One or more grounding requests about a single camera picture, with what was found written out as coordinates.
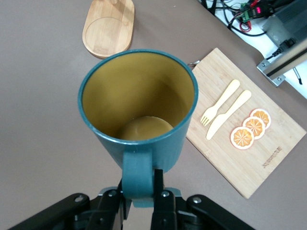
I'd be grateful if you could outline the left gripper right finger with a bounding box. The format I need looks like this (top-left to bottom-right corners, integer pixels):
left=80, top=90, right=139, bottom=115
left=151, top=169, right=178, bottom=230

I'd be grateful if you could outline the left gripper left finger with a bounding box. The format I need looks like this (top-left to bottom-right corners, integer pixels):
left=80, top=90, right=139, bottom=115
left=90, top=179, right=131, bottom=230

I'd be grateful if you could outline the teal cup yellow inside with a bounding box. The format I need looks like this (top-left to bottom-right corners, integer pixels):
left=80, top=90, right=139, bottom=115
left=77, top=49, right=199, bottom=208

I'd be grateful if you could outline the wooden cup rack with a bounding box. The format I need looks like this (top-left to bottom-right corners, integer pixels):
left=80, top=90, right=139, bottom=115
left=82, top=0, right=135, bottom=59

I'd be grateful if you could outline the bamboo cutting board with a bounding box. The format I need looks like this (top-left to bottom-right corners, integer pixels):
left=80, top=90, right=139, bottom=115
left=186, top=47, right=307, bottom=199

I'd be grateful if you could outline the yellow plastic knife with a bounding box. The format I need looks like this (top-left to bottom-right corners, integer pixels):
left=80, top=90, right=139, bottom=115
left=206, top=90, right=252, bottom=140

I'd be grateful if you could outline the yellow plastic fork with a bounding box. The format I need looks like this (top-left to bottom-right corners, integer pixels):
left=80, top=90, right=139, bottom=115
left=201, top=79, right=240, bottom=126

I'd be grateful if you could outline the circuit board with red display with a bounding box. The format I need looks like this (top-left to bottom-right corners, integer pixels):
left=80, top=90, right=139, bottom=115
left=238, top=0, right=273, bottom=24

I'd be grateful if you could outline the grey metal power box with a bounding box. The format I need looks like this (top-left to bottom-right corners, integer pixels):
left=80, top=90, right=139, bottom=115
left=263, top=0, right=307, bottom=46

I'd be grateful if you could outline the black power plug cable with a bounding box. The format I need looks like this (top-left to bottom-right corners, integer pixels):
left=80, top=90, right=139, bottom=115
left=264, top=38, right=296, bottom=61

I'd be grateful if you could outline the red wire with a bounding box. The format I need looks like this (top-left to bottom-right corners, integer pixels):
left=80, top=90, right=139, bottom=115
left=236, top=18, right=252, bottom=33

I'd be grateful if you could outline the black wire bundle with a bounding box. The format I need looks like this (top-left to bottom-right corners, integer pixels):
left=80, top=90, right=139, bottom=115
left=199, top=0, right=264, bottom=37

